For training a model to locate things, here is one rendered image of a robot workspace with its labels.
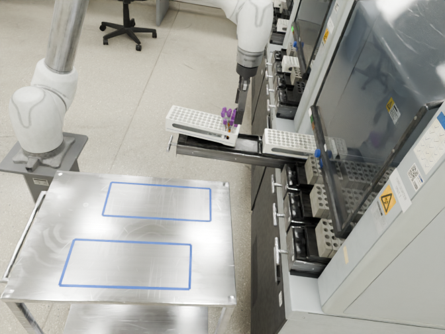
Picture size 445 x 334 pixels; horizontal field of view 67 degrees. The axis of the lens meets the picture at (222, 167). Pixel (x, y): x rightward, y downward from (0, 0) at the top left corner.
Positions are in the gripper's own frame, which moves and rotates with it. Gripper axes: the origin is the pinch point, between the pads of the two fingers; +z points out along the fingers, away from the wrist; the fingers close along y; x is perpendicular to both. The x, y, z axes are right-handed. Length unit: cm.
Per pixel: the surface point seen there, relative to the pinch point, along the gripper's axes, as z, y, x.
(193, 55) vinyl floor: 96, -227, -39
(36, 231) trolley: 14, 55, -56
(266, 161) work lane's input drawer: 17.7, 7.2, 14.7
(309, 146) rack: 11.2, 1.6, 31.4
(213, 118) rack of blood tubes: 8.9, -4.6, -9.1
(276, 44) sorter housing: 23, -118, 27
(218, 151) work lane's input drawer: 15.9, 7.1, -5.6
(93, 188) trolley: 14, 36, -46
